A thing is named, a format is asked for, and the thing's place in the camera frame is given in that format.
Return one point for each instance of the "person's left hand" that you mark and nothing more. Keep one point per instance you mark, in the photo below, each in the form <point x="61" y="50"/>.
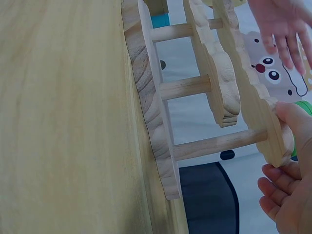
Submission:
<point x="280" y="17"/>

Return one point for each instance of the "person's left fingers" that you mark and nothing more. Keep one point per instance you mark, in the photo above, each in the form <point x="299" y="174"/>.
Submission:
<point x="286" y="51"/>

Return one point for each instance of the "person's right hand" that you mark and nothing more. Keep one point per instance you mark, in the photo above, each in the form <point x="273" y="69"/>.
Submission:
<point x="299" y="195"/>

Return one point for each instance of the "wooden tiered scalloped stand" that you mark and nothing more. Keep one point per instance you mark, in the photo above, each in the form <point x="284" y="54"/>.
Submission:
<point x="149" y="73"/>

